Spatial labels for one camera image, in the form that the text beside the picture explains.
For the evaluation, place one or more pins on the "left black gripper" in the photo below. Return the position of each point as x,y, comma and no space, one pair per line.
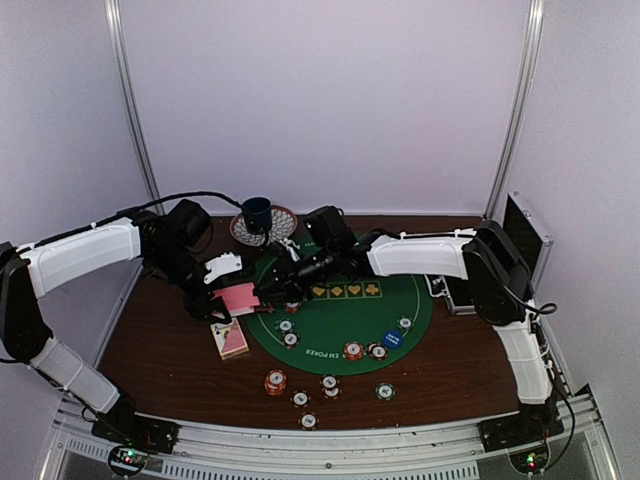
203,307

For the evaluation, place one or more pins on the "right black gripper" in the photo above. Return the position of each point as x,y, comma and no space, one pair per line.
289,279

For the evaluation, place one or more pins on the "red five chips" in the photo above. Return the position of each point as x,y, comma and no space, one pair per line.
354,351
292,307

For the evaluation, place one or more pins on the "red-backed card deck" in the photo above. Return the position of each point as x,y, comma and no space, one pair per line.
239,299

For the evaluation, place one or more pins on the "hundred chip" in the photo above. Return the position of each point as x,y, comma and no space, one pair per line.
308,421
291,340
332,393
329,382
300,398

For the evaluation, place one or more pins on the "red five chip stack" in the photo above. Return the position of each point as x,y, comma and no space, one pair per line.
275,382

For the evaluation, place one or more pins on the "hundred chips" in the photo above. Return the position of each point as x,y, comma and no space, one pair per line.
377,351

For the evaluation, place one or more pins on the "blue small blind button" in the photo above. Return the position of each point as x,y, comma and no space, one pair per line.
393,339

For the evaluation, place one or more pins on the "green twenty chip stack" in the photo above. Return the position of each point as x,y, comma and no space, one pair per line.
385,391

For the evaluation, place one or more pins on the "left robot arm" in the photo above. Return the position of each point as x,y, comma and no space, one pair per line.
30,272

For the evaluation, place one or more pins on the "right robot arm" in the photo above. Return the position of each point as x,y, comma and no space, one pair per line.
484,257

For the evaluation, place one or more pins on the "card box under deck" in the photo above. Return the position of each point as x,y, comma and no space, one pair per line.
229,339

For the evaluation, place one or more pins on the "patterned ceramic saucer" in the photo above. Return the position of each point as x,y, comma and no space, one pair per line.
283,225

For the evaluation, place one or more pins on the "dark blue mug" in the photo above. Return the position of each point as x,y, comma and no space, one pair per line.
257,215

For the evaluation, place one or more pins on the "round green poker mat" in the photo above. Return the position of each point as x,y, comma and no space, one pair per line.
342,312

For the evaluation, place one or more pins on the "aluminium poker chip case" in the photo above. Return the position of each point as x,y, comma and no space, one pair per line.
530,237

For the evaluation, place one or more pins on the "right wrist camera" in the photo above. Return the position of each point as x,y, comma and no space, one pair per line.
300,235

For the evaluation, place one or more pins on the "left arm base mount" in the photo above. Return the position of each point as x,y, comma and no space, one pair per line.
148,434

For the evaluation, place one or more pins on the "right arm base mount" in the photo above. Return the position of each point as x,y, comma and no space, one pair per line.
515,430

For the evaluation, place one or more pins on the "left aluminium frame post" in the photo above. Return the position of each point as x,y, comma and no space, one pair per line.
117,38

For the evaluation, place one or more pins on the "aluminium frame post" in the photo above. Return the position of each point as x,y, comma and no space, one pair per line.
527,68
117,38

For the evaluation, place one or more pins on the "right aluminium frame post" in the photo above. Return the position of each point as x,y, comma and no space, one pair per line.
527,68

